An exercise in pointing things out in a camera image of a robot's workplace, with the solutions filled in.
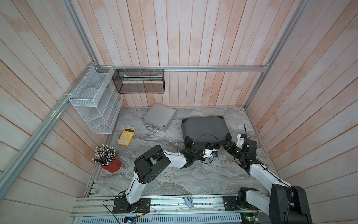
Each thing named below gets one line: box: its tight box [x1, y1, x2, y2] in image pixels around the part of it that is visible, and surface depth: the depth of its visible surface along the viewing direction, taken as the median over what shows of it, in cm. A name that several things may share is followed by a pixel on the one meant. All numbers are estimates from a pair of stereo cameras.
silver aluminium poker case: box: [142, 102, 178, 133], surface depth 110 cm
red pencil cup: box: [91, 143, 122, 173], surface depth 76 cm
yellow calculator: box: [117, 127, 136, 147], surface depth 103 cm
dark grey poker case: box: [181, 115, 233, 150], surface depth 96 cm
